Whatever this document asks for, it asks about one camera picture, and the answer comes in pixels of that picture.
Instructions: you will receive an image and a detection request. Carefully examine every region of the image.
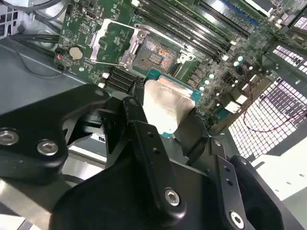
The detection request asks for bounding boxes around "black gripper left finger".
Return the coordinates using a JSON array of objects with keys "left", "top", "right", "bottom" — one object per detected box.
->
[{"left": 0, "top": 80, "right": 187, "bottom": 220}]

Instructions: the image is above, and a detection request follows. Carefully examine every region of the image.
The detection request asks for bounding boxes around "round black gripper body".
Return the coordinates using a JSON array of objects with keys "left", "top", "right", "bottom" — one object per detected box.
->
[{"left": 49, "top": 153, "right": 224, "bottom": 230}]

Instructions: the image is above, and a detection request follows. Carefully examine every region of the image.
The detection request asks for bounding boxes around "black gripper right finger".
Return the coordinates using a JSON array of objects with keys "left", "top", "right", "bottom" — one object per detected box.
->
[{"left": 176, "top": 107, "right": 307, "bottom": 230}]

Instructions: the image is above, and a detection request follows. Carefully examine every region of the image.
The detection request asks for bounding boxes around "metal socket cover frame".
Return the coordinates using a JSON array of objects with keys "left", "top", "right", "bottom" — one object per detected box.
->
[{"left": 90, "top": 18, "right": 147, "bottom": 70}]

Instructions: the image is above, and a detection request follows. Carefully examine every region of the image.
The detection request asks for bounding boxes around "silver-topped CPU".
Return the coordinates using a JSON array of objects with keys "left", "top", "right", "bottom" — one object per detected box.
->
[{"left": 143, "top": 68, "right": 204, "bottom": 139}]

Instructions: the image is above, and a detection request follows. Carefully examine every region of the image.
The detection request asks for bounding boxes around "metal wire locking lever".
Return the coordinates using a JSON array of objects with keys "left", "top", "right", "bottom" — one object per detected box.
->
[{"left": 133, "top": 23, "right": 192, "bottom": 51}]

